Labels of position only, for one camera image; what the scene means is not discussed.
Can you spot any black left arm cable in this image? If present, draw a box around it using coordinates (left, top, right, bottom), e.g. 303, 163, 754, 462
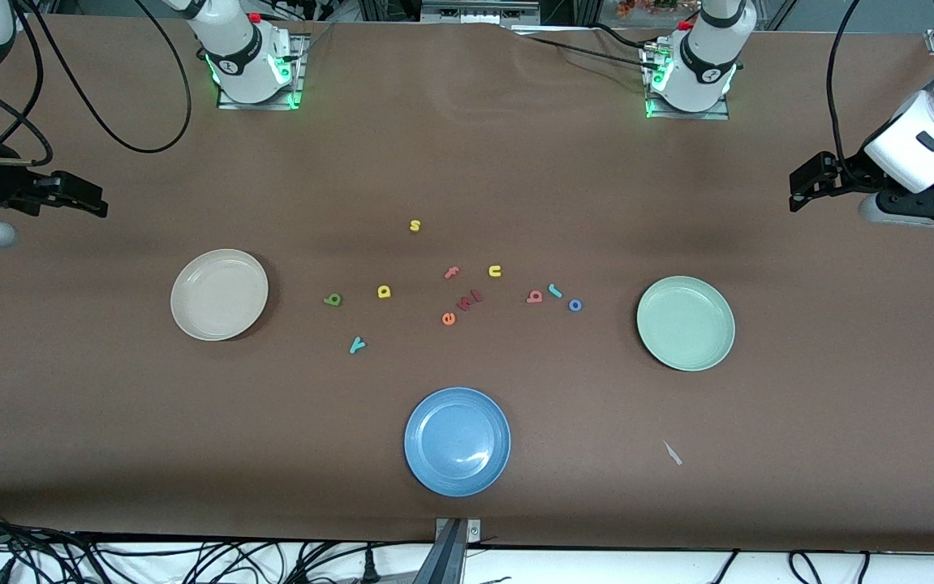
826, 0, 867, 163

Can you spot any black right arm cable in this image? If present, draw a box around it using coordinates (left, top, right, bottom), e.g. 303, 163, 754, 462
0, 0, 193, 167

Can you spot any light green plate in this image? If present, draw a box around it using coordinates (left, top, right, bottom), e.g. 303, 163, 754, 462
636, 277, 736, 372

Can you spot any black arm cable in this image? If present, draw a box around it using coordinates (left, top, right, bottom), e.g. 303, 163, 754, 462
826, 0, 867, 163
0, 0, 193, 167

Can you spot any black base cable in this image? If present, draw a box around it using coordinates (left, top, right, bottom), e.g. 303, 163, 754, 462
515, 23, 656, 72

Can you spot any brown table cover sheet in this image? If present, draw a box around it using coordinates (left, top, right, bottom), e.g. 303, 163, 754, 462
0, 15, 934, 554

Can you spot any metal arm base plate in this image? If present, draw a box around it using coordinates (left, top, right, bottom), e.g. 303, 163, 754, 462
217, 34, 308, 111
643, 41, 732, 121

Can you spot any aluminium post with bracket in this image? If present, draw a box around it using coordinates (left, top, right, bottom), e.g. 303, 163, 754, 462
433, 517, 482, 584

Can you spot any beige brown plate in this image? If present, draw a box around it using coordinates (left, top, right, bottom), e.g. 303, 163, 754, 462
170, 249, 269, 341

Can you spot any blue plate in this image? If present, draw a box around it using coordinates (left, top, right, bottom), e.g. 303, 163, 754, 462
404, 387, 511, 497

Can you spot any aluminium frame rail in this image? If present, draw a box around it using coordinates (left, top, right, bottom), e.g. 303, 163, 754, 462
420, 0, 541, 24

